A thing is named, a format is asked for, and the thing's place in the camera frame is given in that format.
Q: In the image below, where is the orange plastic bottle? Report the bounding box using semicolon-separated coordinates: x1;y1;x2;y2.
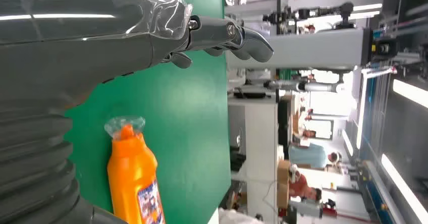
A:
103;116;167;224

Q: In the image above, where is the white cabinet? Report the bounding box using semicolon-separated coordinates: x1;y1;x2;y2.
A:
228;97;279;224

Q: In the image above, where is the white machine with column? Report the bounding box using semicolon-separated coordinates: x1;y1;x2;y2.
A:
226;27;373;72

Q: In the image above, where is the brown cardboard box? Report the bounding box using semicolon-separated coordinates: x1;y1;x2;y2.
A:
277;159;292;210

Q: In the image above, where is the person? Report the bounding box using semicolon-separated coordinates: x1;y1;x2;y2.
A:
288;142;342;170
288;173;324;204

